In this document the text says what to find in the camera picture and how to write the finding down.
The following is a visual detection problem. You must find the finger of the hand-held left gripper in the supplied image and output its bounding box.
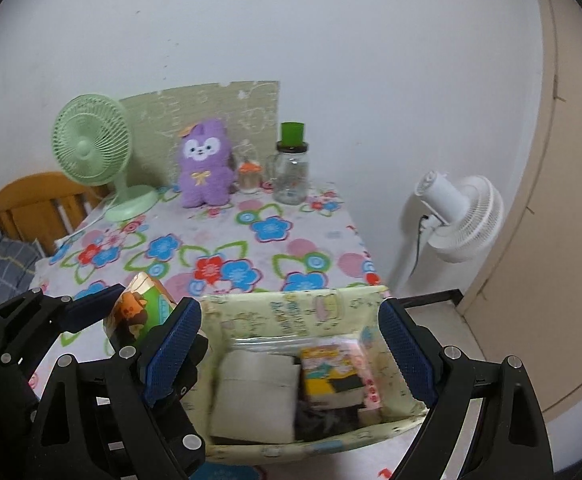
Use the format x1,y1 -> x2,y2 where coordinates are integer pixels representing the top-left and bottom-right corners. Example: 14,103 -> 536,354
0,284 -> 126,366
153,332 -> 210,476

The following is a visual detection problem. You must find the yellow cartoon print box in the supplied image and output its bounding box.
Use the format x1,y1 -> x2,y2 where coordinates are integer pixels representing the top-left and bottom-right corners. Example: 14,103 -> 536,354
198,285 -> 429,463

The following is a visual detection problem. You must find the toothpick jar with orange lid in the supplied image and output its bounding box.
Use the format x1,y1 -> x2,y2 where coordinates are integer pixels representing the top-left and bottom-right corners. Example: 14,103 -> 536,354
237,160 -> 263,195

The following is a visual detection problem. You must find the green desk fan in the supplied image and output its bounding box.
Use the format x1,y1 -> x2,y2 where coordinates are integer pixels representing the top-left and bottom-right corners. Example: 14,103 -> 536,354
52,92 -> 159,222

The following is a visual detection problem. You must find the yellow cartoon packet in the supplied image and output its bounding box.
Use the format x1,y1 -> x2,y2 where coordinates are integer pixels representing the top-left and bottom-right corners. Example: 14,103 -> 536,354
299,344 -> 368,396

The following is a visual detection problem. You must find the wooden chair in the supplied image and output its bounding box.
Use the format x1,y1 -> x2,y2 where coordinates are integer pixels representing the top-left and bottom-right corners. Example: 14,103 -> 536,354
0,171 -> 114,256

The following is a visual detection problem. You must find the white fan cable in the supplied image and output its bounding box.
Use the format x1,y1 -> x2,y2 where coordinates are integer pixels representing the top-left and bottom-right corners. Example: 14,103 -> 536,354
54,199 -> 119,251

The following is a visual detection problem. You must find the beige wooden door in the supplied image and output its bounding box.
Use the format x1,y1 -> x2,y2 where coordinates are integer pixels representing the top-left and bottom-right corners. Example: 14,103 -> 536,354
463,0 -> 582,428

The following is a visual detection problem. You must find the green patterned board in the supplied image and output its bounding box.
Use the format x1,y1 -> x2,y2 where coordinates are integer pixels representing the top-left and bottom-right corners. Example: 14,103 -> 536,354
120,80 -> 280,191

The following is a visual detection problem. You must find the white tissue packet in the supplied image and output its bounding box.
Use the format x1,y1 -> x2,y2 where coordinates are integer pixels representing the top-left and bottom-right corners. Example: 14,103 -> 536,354
208,349 -> 303,445

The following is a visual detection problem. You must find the white standing fan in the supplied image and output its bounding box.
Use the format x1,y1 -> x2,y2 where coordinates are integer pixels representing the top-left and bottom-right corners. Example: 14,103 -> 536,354
388,171 -> 504,291

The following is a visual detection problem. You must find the blue plaid blanket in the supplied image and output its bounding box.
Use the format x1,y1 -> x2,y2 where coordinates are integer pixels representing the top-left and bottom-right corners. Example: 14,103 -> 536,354
0,220 -> 44,321

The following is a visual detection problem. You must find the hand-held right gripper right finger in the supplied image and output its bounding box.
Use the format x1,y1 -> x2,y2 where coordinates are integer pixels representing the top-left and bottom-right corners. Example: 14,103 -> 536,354
377,297 -> 554,480

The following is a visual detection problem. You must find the black metal bar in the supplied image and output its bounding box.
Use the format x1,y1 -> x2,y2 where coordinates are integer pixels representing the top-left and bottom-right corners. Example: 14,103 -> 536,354
396,287 -> 466,311

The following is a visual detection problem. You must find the black fan cable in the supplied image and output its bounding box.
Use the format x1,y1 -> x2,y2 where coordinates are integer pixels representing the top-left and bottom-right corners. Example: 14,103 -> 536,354
410,216 -> 430,277

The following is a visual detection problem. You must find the dark cloth bundle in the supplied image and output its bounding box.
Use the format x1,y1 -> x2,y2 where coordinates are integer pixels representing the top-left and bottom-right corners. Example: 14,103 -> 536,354
295,392 -> 364,442

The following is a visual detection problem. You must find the pink packet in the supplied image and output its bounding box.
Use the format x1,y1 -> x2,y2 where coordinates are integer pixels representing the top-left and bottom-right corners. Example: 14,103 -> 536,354
353,337 -> 386,411

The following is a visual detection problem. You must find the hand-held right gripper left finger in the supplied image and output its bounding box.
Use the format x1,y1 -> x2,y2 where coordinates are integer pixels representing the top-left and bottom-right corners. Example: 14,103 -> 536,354
26,297 -> 203,480

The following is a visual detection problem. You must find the purple plush toy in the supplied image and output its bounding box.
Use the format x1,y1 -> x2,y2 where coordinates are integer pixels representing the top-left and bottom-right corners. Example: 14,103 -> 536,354
177,119 -> 236,208

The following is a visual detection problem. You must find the glass jar with green lid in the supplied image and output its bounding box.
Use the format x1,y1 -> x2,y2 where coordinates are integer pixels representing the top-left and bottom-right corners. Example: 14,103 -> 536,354
272,121 -> 311,206

